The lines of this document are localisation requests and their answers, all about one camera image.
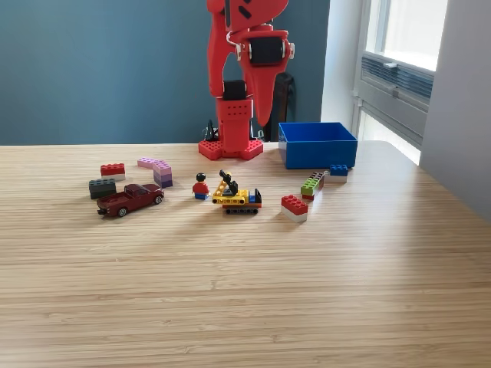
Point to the flat pink toy brick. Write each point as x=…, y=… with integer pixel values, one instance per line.
x=145, y=162

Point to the toy figure red shirt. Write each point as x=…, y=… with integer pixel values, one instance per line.
x=200, y=188

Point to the black chair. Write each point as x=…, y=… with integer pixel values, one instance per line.
x=284, y=107

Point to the red on white brick stack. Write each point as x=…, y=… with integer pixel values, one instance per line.
x=112, y=169
x=293, y=205

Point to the purple brick stack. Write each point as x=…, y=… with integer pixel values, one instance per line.
x=163, y=178

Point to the blue plastic bin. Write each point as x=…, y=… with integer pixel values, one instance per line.
x=318, y=155

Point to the black table clamp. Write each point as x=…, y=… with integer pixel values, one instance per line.
x=258, y=134
x=210, y=132

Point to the blue on white brick stack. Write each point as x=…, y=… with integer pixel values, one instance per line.
x=338, y=170

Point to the green brown red brick stack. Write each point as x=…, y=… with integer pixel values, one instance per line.
x=310, y=186

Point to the dark grey toy brick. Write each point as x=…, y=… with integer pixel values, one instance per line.
x=101, y=189

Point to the white window frame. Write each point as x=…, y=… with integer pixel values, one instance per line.
x=406, y=27

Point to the grey window vent grille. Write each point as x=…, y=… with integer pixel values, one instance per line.
x=410, y=82

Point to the dark red toy pickup truck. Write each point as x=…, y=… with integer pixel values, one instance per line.
x=128, y=199

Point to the small yellow toy digger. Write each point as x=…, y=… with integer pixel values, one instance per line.
x=234, y=197

